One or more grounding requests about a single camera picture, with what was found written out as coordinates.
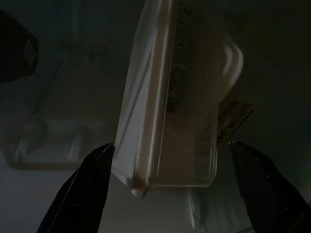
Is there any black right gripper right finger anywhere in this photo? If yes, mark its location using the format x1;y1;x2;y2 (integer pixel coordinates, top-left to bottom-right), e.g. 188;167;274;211
229;141;311;233

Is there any black rounded item with label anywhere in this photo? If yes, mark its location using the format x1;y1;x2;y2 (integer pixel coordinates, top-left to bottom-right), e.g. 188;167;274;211
0;9;40;84

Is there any clear fridge door bin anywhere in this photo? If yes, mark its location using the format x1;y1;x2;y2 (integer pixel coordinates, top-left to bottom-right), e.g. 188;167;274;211
0;41;115;171

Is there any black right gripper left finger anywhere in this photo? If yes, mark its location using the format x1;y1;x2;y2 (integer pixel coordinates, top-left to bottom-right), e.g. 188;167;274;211
38;142;115;233

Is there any clear plastic container white lid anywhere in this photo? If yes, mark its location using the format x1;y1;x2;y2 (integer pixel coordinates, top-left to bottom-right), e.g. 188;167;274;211
115;0;255;200

